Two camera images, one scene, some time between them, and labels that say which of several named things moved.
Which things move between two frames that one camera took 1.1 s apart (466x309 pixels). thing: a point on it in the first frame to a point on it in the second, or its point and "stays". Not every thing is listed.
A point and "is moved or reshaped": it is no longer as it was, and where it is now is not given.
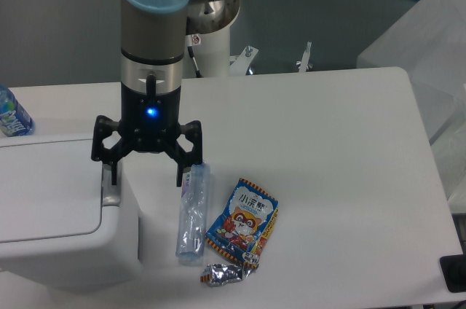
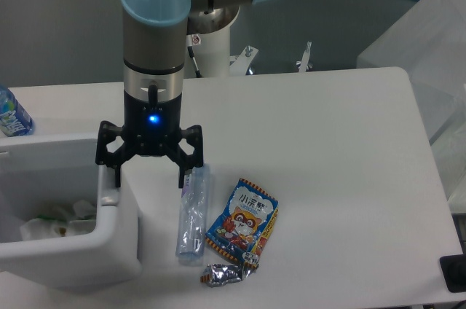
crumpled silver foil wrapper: x=217 y=275 stays
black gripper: x=151 y=121 stays
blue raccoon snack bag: x=243 y=224 stays
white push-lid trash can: x=64 y=226 is moved or reshaped
